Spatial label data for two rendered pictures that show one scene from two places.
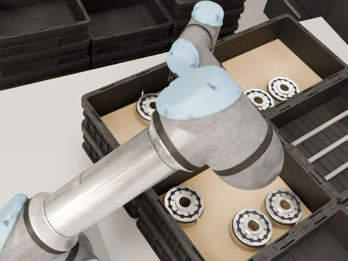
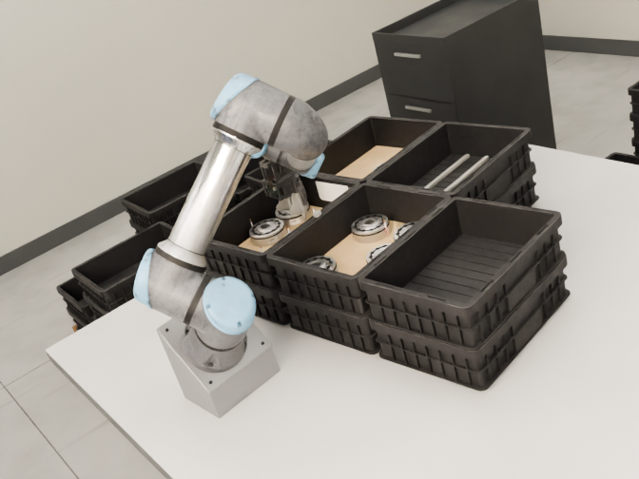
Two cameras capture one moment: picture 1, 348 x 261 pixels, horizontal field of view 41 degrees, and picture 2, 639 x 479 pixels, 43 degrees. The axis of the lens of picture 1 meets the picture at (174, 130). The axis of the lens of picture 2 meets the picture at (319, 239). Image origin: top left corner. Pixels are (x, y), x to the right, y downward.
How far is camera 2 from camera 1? 1.22 m
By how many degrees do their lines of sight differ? 25
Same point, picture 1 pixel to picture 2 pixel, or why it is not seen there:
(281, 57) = (384, 154)
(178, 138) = (229, 121)
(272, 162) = (301, 110)
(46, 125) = not seen: hidden behind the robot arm
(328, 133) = (448, 181)
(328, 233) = (468, 236)
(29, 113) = not seen: hidden behind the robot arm
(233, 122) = (259, 93)
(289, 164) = (403, 201)
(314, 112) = (429, 173)
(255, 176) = (294, 124)
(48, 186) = not seen: hidden behind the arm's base
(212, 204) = (346, 263)
